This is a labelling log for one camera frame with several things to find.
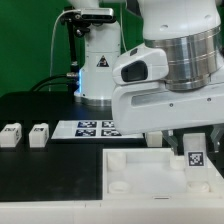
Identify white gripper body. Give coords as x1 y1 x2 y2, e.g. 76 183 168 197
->
112 74 224 134

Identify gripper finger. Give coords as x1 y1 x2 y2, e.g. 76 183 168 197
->
210 124 224 153
162 130 178 155

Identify white square tabletop tray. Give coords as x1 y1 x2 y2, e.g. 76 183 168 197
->
102 148 224 200

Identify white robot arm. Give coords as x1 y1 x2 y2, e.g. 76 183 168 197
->
69 0 224 135

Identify white marker sheet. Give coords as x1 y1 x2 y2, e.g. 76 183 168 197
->
52 120 143 139

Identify white L-shaped fence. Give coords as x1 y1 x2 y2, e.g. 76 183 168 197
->
0 152 224 224

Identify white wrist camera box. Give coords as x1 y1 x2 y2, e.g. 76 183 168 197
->
112 44 169 86

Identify black base cables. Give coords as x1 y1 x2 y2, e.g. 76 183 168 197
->
29 71 81 92

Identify black camera on stand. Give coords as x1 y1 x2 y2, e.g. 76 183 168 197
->
59 8 116 71

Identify white thin cable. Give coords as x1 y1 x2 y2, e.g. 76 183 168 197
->
48 8 82 92

